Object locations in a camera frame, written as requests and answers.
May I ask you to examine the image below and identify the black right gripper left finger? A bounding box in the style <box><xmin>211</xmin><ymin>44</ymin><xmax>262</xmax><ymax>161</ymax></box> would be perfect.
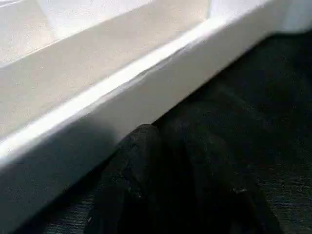
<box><xmin>85</xmin><ymin>124</ymin><xmax>165</xmax><ymax>234</ymax></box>

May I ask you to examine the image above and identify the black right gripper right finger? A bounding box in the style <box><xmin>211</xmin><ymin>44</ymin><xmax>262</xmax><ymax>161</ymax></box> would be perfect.
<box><xmin>164</xmin><ymin>121</ymin><xmax>284</xmax><ymax>234</ymax></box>

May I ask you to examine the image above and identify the white upturned plastic table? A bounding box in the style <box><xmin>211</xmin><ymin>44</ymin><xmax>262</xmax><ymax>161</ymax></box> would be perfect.
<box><xmin>0</xmin><ymin>0</ymin><xmax>312</xmax><ymax>234</ymax></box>

